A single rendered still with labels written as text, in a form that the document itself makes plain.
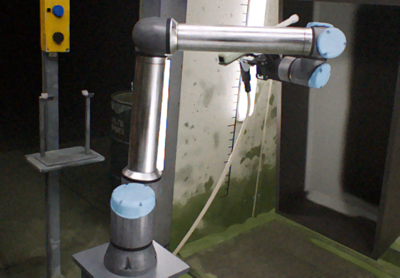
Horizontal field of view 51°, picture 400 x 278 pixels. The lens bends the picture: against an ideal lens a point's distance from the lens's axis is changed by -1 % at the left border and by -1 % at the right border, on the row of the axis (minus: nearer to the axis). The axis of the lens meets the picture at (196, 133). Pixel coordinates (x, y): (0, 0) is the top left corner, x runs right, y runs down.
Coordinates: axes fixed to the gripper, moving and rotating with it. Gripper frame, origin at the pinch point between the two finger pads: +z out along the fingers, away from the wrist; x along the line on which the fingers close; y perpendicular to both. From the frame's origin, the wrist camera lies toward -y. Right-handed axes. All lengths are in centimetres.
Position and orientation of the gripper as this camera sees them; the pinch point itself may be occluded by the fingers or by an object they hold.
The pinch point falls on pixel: (241, 54)
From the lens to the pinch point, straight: 171.0
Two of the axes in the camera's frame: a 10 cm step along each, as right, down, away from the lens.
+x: 6.9, -5.1, 5.2
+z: -7.0, -2.8, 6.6
